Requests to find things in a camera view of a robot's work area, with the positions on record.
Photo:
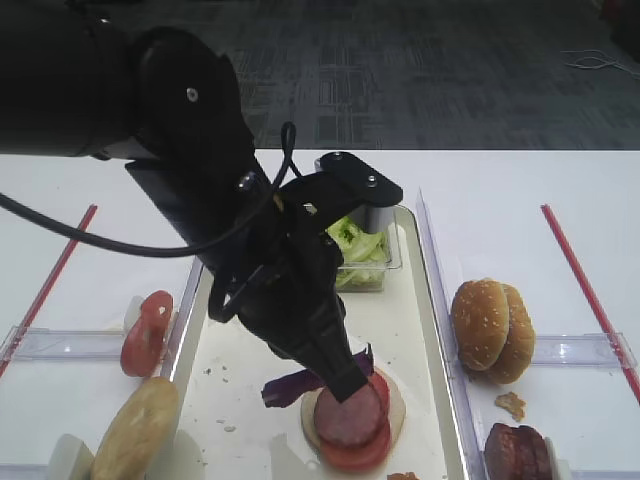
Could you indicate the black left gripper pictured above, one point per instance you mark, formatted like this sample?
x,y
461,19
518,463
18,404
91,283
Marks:
x,y
276,273

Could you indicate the purple cabbage leaf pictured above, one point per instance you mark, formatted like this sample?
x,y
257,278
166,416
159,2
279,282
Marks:
x,y
284,391

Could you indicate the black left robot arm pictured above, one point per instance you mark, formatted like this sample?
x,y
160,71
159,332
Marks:
x,y
72,85

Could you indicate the upper tomato slice on tray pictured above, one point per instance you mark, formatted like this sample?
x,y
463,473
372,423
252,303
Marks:
x,y
379,383

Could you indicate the tomato slice on tray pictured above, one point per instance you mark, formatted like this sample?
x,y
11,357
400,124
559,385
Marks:
x,y
379,383
360,459

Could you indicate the round meat patty on tray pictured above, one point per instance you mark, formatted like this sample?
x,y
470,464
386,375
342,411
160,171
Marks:
x,y
351,423

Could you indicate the white bread slice on tray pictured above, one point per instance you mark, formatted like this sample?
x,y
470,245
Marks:
x,y
396,413

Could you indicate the lower tomato slice on tray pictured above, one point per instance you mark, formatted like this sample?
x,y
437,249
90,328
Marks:
x,y
360,459

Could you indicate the green lettuce pile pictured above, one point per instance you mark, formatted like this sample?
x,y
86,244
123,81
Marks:
x,y
365,257

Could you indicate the tomato slice in left rack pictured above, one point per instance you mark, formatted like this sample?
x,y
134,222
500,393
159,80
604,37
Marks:
x,y
155,312

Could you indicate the meat patties in right rack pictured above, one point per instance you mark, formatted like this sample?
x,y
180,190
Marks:
x,y
516,453

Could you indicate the clear plastic salad container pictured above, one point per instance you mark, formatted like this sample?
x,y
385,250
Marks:
x,y
395,261

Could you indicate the white metal tray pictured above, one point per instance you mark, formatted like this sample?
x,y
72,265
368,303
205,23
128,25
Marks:
x,y
225,431

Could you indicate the front sesame bun top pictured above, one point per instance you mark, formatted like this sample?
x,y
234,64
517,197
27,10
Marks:
x,y
480,317

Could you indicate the sesame bun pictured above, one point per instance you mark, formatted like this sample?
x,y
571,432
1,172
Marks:
x,y
519,346
480,317

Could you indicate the rear sesame bun top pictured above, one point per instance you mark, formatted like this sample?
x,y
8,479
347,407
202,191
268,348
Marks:
x,y
519,346

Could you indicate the brown crumb right of tray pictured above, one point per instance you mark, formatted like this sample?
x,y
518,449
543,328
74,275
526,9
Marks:
x,y
513,404

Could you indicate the white pusher block left upper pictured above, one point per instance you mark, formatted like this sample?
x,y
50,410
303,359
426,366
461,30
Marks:
x,y
132,313

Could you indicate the white pusher block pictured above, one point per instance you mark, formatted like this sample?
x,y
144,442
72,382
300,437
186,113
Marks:
x,y
132,313
71,459

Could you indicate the bun bottom half left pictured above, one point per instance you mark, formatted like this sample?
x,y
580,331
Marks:
x,y
137,432

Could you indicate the right upper clear divider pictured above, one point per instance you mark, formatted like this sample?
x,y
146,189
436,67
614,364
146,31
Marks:
x,y
594,350

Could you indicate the clear divider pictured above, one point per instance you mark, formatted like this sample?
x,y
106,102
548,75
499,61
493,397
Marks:
x,y
594,350
42,344

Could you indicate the white pusher block left lower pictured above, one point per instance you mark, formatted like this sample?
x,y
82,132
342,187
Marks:
x,y
71,459

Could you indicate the left upper clear divider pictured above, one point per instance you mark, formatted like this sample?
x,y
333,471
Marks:
x,y
42,344

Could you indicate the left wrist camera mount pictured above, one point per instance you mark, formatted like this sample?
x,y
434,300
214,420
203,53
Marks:
x,y
376,194

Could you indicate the right red strip rail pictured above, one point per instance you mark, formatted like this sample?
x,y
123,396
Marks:
x,y
606,326

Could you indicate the red strip rail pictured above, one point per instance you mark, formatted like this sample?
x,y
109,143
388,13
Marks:
x,y
52,280
606,326

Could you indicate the left red strip rail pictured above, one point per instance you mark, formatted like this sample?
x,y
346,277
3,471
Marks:
x,y
52,280

